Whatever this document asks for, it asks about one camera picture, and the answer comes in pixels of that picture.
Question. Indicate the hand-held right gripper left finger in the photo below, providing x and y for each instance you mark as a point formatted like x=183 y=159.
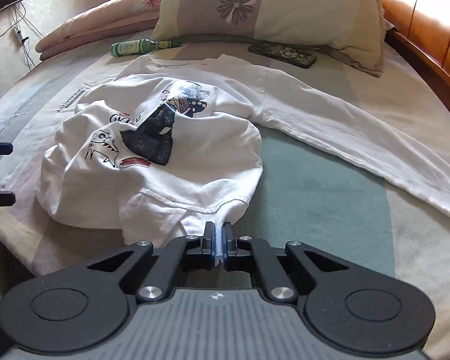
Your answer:
x=209 y=243

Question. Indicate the folded pink floral quilt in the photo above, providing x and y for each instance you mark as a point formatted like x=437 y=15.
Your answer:
x=97 y=26

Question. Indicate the wall power strip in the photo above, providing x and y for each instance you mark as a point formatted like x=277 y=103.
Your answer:
x=18 y=34

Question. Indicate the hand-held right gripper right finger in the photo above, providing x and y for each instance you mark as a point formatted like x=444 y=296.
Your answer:
x=228 y=243

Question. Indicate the floral patchwork pillow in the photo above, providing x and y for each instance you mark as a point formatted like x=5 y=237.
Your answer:
x=303 y=7

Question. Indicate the green glass bottle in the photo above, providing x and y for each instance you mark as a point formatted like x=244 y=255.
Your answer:
x=129 y=48

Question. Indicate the white printed long-sleeve shirt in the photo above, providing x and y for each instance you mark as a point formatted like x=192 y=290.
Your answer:
x=210 y=157

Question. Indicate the phone in printed case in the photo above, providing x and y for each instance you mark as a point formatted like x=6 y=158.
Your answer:
x=281 y=54

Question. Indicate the wooden headboard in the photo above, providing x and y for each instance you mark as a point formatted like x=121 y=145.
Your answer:
x=427 y=18

